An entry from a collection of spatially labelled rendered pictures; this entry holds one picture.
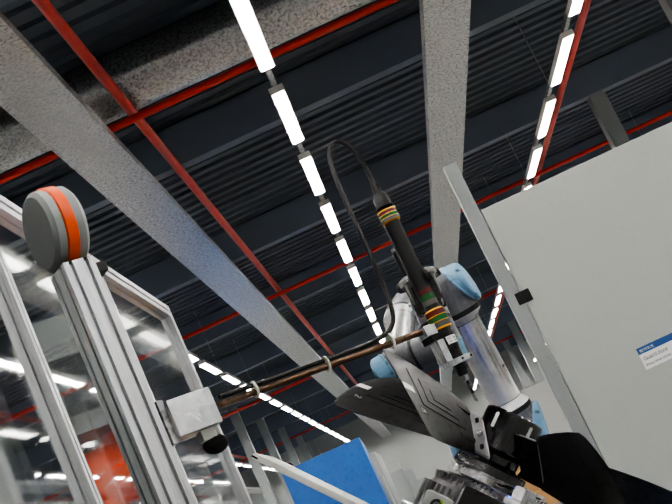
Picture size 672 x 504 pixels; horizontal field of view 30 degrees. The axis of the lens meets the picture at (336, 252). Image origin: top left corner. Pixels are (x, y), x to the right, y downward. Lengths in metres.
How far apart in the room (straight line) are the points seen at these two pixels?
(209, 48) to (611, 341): 7.20
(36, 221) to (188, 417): 0.46
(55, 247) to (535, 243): 2.52
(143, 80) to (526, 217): 7.02
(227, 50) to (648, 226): 7.07
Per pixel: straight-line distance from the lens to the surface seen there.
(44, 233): 2.35
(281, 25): 11.18
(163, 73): 11.18
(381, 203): 2.69
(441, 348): 2.62
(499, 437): 2.49
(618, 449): 4.47
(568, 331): 4.48
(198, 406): 2.31
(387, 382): 2.72
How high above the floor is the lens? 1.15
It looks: 12 degrees up
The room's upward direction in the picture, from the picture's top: 25 degrees counter-clockwise
